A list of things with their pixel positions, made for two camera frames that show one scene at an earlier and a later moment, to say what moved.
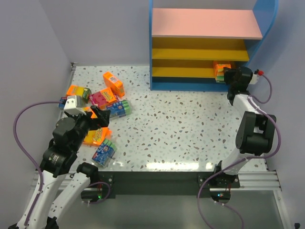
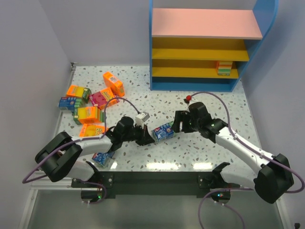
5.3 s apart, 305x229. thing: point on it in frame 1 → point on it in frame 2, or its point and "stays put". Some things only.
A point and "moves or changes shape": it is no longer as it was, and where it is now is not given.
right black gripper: x=228 y=75 → x=185 y=121
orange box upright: x=116 y=86 stays put
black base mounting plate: x=152 y=184 stays put
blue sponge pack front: x=104 y=153 stays put
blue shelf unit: x=186 y=36 stays put
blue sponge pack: x=119 y=109 → x=164 y=131
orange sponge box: x=218 y=66 moves or changes shape
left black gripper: x=93 y=118 → x=140 y=134
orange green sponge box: x=75 y=90 stays put
